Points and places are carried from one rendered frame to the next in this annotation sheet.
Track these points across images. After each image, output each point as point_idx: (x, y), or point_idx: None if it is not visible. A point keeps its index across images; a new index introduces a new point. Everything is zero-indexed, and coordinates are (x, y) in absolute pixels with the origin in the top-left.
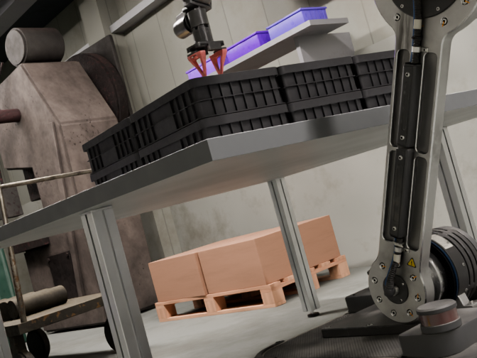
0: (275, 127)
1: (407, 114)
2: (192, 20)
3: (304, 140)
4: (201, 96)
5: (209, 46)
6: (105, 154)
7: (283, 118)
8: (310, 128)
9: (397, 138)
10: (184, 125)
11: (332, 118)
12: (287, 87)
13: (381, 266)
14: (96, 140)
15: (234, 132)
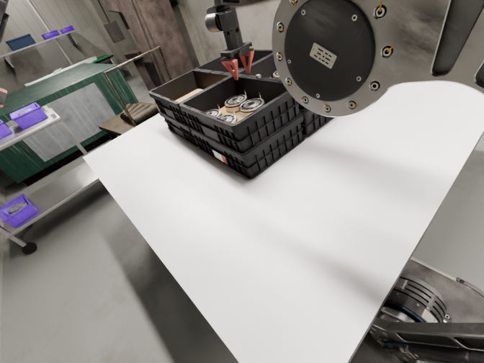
0: (354, 350)
1: None
2: (223, 24)
3: (371, 325)
4: (242, 135)
5: (240, 53)
6: (166, 109)
7: (299, 124)
8: (377, 312)
9: (474, 362)
10: (226, 144)
11: (394, 283)
12: None
13: (384, 333)
14: (158, 99)
15: (266, 152)
